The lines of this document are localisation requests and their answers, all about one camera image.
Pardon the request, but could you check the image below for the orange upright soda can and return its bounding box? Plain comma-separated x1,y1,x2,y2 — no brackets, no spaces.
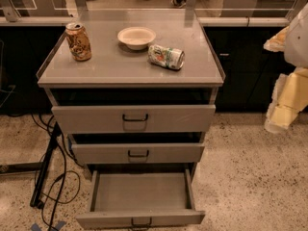
65,22,91,62

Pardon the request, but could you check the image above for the grey drawer cabinet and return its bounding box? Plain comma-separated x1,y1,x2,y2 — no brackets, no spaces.
38,10,224,176

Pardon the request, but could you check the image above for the white paper bowl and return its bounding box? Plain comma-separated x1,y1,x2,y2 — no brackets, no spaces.
117,27,156,50

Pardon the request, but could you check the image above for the black floor cable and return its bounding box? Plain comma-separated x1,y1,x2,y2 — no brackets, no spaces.
30,113,81,231

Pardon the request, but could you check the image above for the black stand leg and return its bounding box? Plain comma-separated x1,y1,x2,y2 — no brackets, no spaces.
30,123,61,209

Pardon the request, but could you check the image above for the green white lying can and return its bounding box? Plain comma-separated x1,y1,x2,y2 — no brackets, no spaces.
148,44,185,70

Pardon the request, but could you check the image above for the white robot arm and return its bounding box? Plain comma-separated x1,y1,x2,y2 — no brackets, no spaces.
264,4,308,134

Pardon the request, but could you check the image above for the grey middle drawer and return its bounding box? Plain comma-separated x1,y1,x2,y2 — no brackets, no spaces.
71,132,204,165

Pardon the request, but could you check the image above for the grey bottom drawer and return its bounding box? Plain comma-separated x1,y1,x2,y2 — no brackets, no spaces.
76,166,205,229

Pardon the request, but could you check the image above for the grey top drawer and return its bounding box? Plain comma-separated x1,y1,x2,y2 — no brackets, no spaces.
44,88,219,135

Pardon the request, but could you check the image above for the grey drawer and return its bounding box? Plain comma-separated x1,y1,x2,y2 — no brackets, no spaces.
71,132,204,165
44,88,219,135
76,166,205,229

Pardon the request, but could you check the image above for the blue tape marker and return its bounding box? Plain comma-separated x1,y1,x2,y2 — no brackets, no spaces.
30,220,67,231

